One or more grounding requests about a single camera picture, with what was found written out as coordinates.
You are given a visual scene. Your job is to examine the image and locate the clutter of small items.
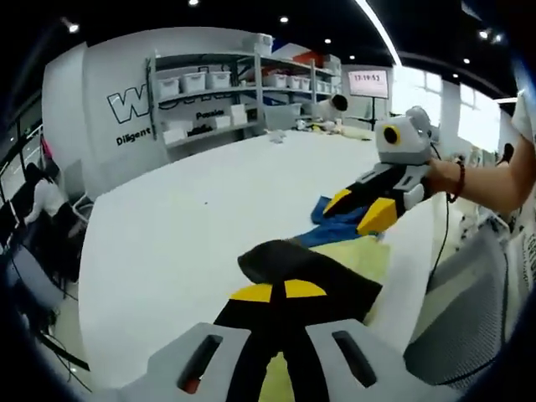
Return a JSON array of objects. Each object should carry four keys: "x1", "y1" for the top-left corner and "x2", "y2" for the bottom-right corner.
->
[{"x1": 292, "y1": 119, "x2": 374, "y2": 142}]

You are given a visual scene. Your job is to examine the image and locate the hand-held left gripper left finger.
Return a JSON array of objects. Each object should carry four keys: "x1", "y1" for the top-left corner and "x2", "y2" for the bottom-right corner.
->
[{"x1": 147, "y1": 282, "x2": 284, "y2": 402}]

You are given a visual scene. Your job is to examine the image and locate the grey mesh office chair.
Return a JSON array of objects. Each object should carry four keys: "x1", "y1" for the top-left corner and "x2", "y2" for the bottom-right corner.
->
[{"x1": 404, "y1": 228, "x2": 517, "y2": 387}]

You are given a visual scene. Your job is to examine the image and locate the grey metal shelf unit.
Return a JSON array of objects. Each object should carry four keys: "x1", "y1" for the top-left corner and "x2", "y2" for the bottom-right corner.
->
[{"x1": 144, "y1": 35, "x2": 345, "y2": 154}]

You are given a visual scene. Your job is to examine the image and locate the white chair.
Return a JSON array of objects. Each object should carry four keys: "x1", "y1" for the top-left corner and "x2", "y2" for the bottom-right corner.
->
[{"x1": 70, "y1": 194, "x2": 96, "y2": 225}]

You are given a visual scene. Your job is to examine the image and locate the black screen stand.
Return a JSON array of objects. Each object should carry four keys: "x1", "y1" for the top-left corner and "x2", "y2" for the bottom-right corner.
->
[{"x1": 353, "y1": 96, "x2": 380, "y2": 131}]

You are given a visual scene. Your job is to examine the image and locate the red bead bracelet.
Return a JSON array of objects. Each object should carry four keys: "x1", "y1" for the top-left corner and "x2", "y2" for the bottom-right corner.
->
[{"x1": 449, "y1": 161, "x2": 466, "y2": 198}]

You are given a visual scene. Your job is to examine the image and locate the wide white box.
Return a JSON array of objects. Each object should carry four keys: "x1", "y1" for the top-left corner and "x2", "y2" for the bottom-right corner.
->
[{"x1": 162, "y1": 126, "x2": 188, "y2": 147}]

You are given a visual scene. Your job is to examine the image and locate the recessed ceiling spotlights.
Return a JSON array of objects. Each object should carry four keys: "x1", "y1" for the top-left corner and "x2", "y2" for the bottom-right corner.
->
[{"x1": 66, "y1": 0, "x2": 503, "y2": 66}]

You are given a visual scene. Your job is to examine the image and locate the wall screen with clock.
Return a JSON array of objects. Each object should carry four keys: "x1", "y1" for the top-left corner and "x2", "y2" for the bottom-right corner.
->
[{"x1": 347, "y1": 69, "x2": 390, "y2": 101}]

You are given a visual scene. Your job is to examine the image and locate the tall white box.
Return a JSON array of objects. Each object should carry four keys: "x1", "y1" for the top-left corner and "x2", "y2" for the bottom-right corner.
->
[{"x1": 229, "y1": 103, "x2": 249, "y2": 126}]

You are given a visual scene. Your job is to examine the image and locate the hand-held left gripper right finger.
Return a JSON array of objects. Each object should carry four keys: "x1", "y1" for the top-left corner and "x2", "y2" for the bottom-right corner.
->
[{"x1": 281, "y1": 278, "x2": 410, "y2": 402}]

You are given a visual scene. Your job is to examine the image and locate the row of white storage bins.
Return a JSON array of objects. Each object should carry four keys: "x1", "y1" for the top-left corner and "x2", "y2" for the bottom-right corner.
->
[{"x1": 157, "y1": 70, "x2": 343, "y2": 95}]

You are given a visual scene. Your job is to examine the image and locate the yellow garment with coloured sleeves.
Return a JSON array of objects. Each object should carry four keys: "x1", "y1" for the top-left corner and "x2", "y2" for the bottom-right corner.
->
[{"x1": 237, "y1": 194, "x2": 393, "y2": 402}]

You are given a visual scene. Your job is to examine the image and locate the person's white printed shirt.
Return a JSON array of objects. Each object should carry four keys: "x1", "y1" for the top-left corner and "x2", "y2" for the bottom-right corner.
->
[{"x1": 504, "y1": 90, "x2": 536, "y2": 296}]

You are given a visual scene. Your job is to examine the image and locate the person's right hand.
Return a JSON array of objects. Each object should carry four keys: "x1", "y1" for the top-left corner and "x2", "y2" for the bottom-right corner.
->
[{"x1": 423, "y1": 157, "x2": 457, "y2": 197}]

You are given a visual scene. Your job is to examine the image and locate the long ceiling light strip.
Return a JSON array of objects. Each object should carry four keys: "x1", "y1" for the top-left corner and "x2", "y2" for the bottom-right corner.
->
[{"x1": 355, "y1": 0, "x2": 404, "y2": 67}]

